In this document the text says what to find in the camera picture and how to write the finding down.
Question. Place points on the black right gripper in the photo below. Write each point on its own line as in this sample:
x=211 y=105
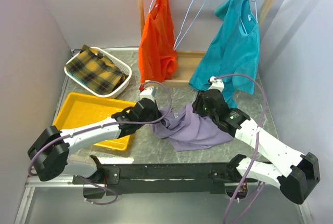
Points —
x=197 y=104

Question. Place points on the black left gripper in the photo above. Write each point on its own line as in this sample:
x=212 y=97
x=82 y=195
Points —
x=157 y=114

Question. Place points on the purple t-shirt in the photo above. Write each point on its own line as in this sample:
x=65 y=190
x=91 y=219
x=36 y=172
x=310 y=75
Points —
x=186 y=130

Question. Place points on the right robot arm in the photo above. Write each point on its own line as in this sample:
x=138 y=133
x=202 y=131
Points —
x=295 y=174

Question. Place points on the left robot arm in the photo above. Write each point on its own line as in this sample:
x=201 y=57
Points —
x=50 y=152

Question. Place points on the orange t-shirt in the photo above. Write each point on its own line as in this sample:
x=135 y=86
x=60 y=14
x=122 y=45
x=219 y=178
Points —
x=157 y=59

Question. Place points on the teal t-shirt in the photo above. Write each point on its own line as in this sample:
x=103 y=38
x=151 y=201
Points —
x=234 y=52

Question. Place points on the blue hanger under teal shirt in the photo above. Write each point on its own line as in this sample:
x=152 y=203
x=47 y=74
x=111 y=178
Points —
x=256 y=15

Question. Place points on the wooden clothes rack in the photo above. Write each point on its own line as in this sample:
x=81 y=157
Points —
x=188 y=60

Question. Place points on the white perforated basket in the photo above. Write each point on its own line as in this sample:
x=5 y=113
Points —
x=104 y=78

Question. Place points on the yellow plaid cloth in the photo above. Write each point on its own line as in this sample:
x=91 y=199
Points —
x=93 y=70

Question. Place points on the yellow plastic tray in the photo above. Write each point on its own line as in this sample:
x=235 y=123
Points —
x=82 y=109

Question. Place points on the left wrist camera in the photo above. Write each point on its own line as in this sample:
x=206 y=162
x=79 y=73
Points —
x=148 y=93

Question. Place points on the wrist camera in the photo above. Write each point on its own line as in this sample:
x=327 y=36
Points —
x=148 y=93
x=216 y=83

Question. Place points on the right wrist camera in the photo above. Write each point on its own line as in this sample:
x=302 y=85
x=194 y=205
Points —
x=216 y=83

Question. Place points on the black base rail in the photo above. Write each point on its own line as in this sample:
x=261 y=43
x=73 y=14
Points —
x=160 y=178

